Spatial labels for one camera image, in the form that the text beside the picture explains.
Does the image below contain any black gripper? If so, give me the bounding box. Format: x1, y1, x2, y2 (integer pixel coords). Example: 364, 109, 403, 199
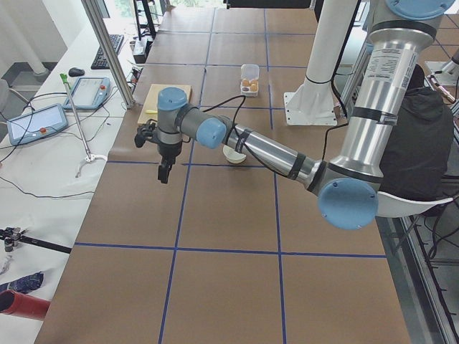
158, 142, 182, 183

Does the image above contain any clear plastic egg box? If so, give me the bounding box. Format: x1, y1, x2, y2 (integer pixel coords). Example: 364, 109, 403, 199
240, 64, 260, 97

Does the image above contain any bamboo cutting board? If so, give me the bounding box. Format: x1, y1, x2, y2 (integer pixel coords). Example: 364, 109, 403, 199
138, 84, 191, 125

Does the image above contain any white bowl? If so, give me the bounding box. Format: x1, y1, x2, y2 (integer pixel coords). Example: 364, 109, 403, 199
222, 145, 247, 165

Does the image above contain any metal reacher grabber tool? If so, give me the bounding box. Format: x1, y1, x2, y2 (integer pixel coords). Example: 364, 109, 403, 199
60, 73, 108, 178

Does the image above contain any blue teach pendant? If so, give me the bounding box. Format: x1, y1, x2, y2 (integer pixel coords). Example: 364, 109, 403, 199
71, 77, 110, 111
7, 104, 68, 145

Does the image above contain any black keyboard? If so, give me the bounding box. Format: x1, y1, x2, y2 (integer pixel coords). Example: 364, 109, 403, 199
90, 34, 125, 70

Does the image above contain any black computer mouse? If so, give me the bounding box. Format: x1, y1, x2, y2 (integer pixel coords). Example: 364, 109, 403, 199
68, 67, 85, 77

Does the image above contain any red cylinder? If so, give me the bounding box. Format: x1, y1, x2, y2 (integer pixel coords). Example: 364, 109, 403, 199
1, 290, 50, 320

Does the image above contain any white chair with black cloth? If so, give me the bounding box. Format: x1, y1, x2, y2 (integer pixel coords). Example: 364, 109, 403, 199
378, 65, 454, 217

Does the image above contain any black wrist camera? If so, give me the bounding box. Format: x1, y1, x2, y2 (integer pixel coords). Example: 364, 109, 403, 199
134, 119, 158, 148

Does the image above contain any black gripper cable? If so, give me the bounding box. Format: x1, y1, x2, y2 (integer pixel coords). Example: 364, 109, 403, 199
181, 71, 349, 178

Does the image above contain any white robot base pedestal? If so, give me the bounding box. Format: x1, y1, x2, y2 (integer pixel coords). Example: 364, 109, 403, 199
284, 0, 359, 125

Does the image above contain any aluminium frame post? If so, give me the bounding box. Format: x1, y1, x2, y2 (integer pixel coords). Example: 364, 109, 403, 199
81, 0, 135, 109

